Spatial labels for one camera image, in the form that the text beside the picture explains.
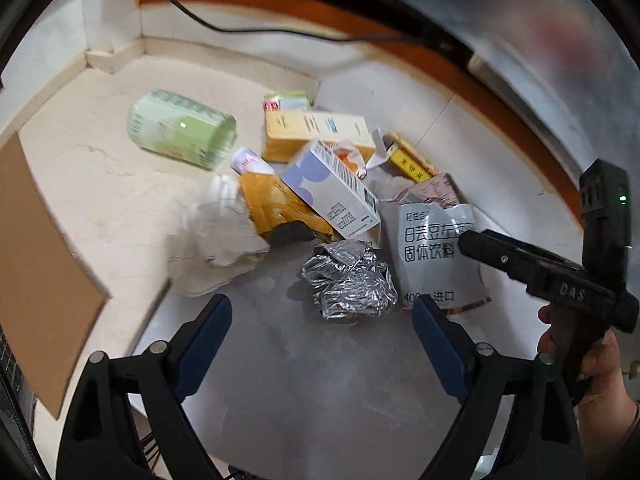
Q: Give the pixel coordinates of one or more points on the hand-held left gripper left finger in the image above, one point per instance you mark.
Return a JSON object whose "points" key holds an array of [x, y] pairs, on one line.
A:
{"points": [[207, 341]]}

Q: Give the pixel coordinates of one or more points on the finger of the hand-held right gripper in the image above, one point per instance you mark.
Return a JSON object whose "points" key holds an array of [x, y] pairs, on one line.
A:
{"points": [[500, 252]]}

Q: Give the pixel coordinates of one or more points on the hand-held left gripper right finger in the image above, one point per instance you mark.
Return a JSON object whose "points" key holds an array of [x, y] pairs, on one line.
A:
{"points": [[440, 345]]}

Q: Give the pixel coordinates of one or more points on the grey white printed pouch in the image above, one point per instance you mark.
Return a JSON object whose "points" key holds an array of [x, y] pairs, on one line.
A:
{"points": [[425, 245]]}

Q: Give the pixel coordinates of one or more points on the orange white paper bag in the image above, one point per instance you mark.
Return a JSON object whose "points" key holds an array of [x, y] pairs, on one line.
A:
{"points": [[272, 205]]}

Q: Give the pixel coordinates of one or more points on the person's right forearm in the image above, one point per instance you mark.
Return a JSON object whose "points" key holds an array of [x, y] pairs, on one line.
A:
{"points": [[634, 425]]}

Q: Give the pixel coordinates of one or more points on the person's right hand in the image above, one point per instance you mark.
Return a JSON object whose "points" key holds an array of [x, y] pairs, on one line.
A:
{"points": [[605, 385]]}

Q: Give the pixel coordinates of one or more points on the pink cardboard box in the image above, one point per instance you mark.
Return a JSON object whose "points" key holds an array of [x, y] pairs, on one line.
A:
{"points": [[435, 187]]}

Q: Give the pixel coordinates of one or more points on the crumpled silver foil wrapper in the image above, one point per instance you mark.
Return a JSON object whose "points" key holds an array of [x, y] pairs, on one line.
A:
{"points": [[350, 280]]}

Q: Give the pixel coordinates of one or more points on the crumpled white plastic wrapper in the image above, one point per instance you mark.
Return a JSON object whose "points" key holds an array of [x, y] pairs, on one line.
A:
{"points": [[220, 230]]}

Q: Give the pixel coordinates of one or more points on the orange wooden trim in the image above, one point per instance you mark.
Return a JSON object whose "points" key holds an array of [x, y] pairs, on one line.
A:
{"points": [[480, 95]]}

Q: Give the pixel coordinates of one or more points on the small white red-label bottle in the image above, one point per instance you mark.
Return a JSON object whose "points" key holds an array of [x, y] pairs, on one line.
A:
{"points": [[247, 162]]}

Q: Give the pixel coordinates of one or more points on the brown cardboard sheet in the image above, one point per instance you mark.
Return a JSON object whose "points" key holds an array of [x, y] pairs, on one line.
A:
{"points": [[40, 260]]}

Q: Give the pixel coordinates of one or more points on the white purple carton box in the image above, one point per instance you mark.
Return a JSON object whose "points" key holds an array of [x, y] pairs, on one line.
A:
{"points": [[325, 185]]}

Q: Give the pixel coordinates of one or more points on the dark mesh sink tray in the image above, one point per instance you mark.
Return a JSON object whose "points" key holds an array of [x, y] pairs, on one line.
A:
{"points": [[10, 375]]}

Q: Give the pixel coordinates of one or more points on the green cylindrical can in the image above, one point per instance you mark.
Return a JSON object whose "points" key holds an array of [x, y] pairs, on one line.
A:
{"points": [[175, 125]]}

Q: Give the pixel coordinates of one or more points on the small green white box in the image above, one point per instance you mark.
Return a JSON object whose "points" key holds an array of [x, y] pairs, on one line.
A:
{"points": [[290, 100]]}

